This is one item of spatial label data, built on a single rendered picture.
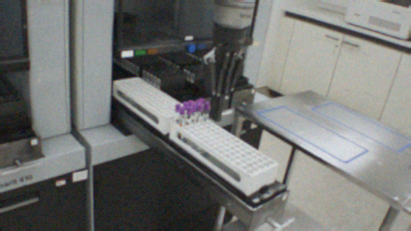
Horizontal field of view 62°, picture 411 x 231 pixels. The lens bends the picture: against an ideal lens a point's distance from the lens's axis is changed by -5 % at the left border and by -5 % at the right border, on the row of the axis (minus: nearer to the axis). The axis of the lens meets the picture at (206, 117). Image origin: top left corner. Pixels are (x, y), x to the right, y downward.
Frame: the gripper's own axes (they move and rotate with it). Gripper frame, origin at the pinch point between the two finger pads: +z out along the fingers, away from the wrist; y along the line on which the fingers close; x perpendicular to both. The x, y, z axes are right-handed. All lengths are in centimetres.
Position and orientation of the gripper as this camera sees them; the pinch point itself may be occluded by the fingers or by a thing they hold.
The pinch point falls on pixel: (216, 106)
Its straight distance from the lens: 88.7
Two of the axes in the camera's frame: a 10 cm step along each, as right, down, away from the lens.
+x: -6.6, -4.1, 6.3
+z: -1.4, 8.9, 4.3
